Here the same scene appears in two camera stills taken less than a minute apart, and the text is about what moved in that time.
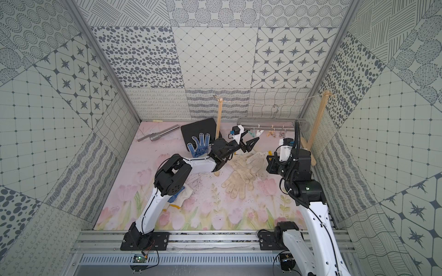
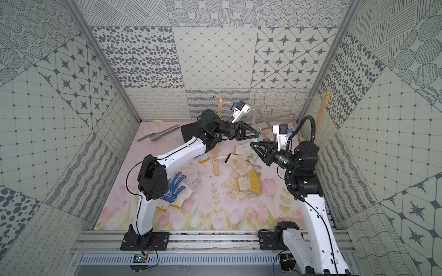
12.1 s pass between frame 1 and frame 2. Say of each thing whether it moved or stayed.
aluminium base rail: stayed
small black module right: stayed
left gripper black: moved
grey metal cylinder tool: stayed
